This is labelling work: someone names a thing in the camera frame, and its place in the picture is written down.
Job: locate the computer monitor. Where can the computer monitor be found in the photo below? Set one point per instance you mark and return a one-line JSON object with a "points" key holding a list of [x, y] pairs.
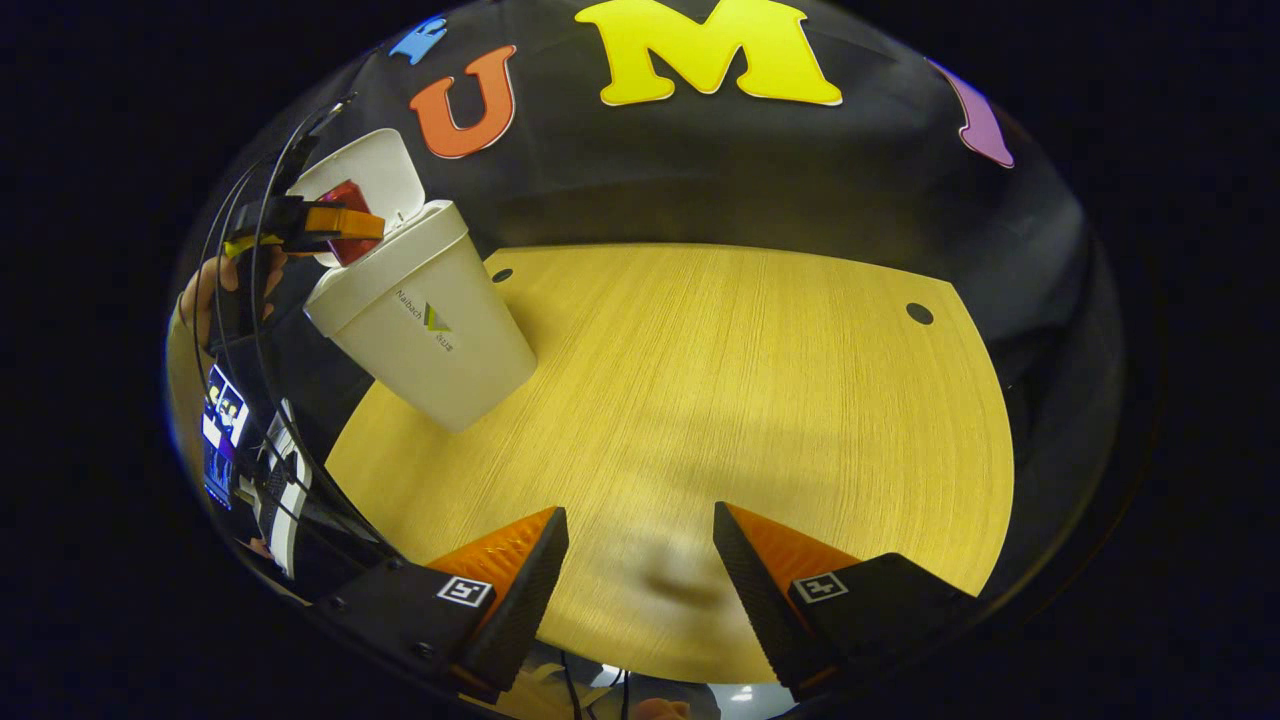
{"points": [[222, 440]]}

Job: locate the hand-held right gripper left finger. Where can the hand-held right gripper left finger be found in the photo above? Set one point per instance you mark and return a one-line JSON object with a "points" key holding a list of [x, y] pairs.
{"points": [[525, 600]]}

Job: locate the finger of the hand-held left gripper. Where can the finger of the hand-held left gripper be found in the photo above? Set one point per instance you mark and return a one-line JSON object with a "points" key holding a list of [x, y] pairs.
{"points": [[340, 222]]}

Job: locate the black backdrop cloth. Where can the black backdrop cloth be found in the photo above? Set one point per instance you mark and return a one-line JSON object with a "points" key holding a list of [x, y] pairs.
{"points": [[700, 170]]}

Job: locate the red pop can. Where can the red pop can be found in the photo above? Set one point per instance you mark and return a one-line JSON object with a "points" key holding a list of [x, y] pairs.
{"points": [[350, 200]]}

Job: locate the white desktop garbage bin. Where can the white desktop garbage bin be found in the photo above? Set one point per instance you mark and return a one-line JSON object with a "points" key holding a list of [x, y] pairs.
{"points": [[440, 340]]}

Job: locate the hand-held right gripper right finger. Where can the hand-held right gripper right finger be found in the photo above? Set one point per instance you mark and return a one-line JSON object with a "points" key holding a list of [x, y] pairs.
{"points": [[760, 600]]}

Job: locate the white side desk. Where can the white side desk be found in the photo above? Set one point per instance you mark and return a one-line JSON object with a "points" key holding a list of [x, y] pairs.
{"points": [[290, 500]]}

